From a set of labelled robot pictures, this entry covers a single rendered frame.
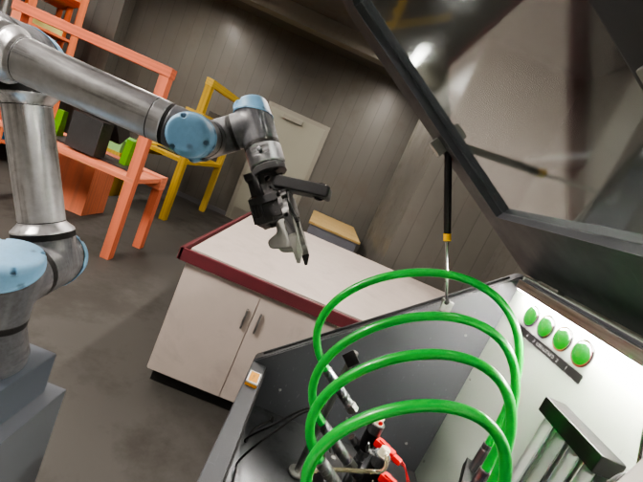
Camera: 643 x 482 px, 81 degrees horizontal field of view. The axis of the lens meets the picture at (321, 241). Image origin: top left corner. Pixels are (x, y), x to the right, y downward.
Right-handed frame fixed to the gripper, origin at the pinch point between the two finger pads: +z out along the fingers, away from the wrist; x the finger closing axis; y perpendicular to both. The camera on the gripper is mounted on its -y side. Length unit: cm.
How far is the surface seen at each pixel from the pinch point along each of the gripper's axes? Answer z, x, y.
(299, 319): 16, -129, 33
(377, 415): 22.8, 29.2, -7.6
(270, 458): 41, -18, 24
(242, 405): 26.0, -10.2, 24.2
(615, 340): 28, 8, -45
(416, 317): 15.4, 14.7, -16.1
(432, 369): 35, -33, -19
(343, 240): -60, -433, 12
